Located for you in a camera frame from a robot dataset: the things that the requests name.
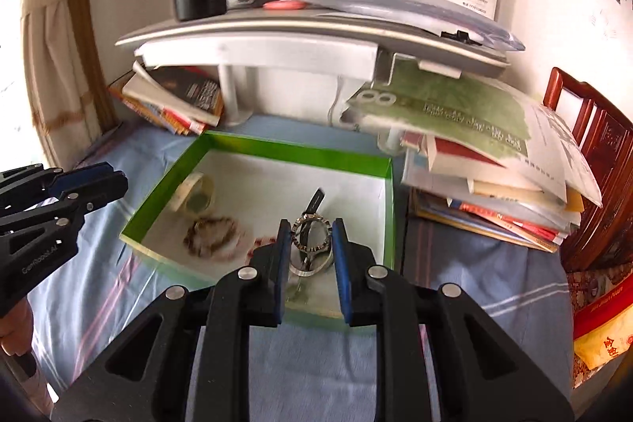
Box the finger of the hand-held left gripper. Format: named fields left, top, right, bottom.
left=0, top=171, right=129, bottom=250
left=0, top=162, right=116, bottom=210

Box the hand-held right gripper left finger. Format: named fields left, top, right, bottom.
left=52, top=218, right=294, bottom=422

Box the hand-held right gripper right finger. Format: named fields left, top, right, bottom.
left=331, top=218, right=574, bottom=422

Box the silver metal bangle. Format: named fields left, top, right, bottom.
left=288, top=249, right=333, bottom=278

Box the dark red bead bracelet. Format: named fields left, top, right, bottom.
left=244, top=237, right=278, bottom=259

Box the silver rhinestone ring ornament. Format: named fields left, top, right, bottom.
left=291, top=213, right=330, bottom=251

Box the green cardboard box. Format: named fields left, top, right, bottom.
left=119, top=130, right=396, bottom=331

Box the brown wooden bead bracelet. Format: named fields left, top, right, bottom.
left=183, top=215, right=241, bottom=259

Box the person's left hand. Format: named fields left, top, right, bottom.
left=0, top=300, right=35, bottom=358

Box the black hair clip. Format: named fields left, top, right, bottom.
left=297, top=189, right=327, bottom=265

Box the stack of red-spined books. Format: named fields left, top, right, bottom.
left=109, top=61, right=226, bottom=137

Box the beige curtain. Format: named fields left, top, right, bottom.
left=20, top=0, right=100, bottom=166

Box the blue striped bedsheet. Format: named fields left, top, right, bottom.
left=27, top=115, right=577, bottom=422

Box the pile of books and magazines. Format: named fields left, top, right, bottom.
left=341, top=59, right=604, bottom=254

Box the grey desk shelf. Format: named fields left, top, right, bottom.
left=115, top=4, right=510, bottom=151

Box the patterned chair cushion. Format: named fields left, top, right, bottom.
left=566, top=261, right=633, bottom=319

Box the black binder clip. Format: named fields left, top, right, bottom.
left=440, top=30, right=483, bottom=44

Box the red yellow printed bag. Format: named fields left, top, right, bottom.
left=574, top=298, right=633, bottom=371

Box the clear plastic folder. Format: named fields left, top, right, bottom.
left=282, top=0, right=525, bottom=53

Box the red wooden chair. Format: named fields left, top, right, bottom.
left=543, top=67, right=633, bottom=274

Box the brown wooden frame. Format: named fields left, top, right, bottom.
left=69, top=0, right=119, bottom=133

